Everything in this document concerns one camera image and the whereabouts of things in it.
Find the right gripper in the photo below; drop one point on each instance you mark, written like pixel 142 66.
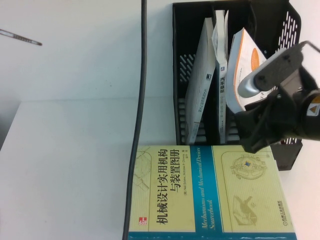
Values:
pixel 282 117

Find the white paperback book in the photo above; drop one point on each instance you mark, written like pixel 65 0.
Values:
pixel 200 100

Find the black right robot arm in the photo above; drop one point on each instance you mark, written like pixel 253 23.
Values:
pixel 312 115

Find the white orange ROS2 book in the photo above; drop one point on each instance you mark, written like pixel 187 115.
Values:
pixel 242 62

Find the yellow teal mechanisms book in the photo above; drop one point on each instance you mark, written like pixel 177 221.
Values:
pixel 212 195

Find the black right camera bracket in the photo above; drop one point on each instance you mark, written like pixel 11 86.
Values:
pixel 307 77

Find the black perforated book stand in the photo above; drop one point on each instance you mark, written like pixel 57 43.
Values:
pixel 290 30

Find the dark teal book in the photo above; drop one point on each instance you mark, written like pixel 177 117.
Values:
pixel 221 87

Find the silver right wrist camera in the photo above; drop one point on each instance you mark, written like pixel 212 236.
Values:
pixel 275 67

